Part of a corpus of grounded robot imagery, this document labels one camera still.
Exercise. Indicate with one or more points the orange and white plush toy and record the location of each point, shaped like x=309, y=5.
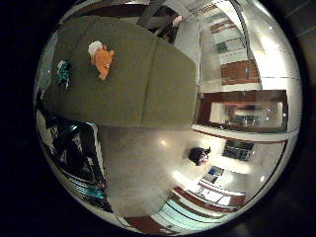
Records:
x=102, y=61

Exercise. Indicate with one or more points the person in dark clothes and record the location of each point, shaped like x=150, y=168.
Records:
x=164, y=23

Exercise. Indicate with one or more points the wooden framed window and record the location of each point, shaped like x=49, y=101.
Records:
x=205, y=112

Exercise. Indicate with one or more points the teal and white toy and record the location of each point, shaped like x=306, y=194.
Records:
x=63, y=74

